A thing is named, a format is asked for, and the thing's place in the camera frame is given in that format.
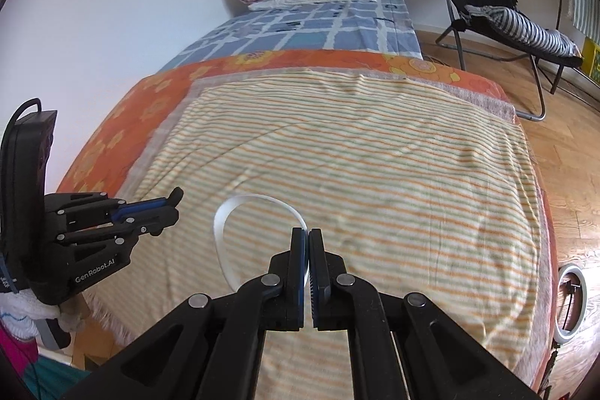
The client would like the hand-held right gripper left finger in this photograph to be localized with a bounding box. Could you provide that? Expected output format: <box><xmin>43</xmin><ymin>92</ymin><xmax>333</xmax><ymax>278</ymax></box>
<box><xmin>61</xmin><ymin>228</ymin><xmax>310</xmax><ymax>400</ymax></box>

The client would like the striped pillow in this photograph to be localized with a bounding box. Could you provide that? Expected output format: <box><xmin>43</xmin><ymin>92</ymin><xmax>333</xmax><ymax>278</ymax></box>
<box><xmin>464</xmin><ymin>5</ymin><xmax>582</xmax><ymax>58</ymax></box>

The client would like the blue checkered bed sheet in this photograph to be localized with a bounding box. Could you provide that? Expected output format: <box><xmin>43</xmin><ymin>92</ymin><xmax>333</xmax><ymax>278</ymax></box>
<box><xmin>162</xmin><ymin>0</ymin><xmax>423</xmax><ymax>70</ymax></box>

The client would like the striped hanging cloth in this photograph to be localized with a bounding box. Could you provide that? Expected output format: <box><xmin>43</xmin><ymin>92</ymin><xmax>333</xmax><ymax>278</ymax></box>
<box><xmin>569</xmin><ymin>0</ymin><xmax>600</xmax><ymax>45</ymax></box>

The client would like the white plastic strip ring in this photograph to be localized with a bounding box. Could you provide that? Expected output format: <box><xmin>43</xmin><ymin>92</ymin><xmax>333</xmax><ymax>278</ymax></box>
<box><xmin>213</xmin><ymin>195</ymin><xmax>310</xmax><ymax>293</ymax></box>

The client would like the striped yellow towel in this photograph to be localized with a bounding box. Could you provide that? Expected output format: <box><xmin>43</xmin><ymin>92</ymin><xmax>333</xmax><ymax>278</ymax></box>
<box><xmin>79</xmin><ymin>69</ymin><xmax>547</xmax><ymax>400</ymax></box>

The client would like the yellow box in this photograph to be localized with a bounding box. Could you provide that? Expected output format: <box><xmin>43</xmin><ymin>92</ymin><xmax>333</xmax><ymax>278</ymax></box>
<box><xmin>581</xmin><ymin>39</ymin><xmax>600</xmax><ymax>84</ymax></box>

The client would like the orange floral blanket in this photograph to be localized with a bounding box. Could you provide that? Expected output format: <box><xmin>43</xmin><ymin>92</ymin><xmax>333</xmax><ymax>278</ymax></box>
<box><xmin>56</xmin><ymin>48</ymin><xmax>558</xmax><ymax>400</ymax></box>

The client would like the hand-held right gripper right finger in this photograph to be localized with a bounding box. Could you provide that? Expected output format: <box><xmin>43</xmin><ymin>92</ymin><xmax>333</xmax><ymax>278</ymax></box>
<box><xmin>309</xmin><ymin>229</ymin><xmax>540</xmax><ymax>400</ymax></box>

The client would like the white ring light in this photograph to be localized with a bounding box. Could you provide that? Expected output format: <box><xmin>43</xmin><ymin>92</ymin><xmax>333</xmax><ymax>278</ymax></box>
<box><xmin>553</xmin><ymin>264</ymin><xmax>588</xmax><ymax>342</ymax></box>

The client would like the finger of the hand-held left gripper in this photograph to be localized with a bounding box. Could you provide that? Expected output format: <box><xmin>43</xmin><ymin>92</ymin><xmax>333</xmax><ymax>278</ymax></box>
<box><xmin>56</xmin><ymin>207</ymin><xmax>180</xmax><ymax>248</ymax></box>
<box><xmin>44</xmin><ymin>187</ymin><xmax>185</xmax><ymax>228</ymax></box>

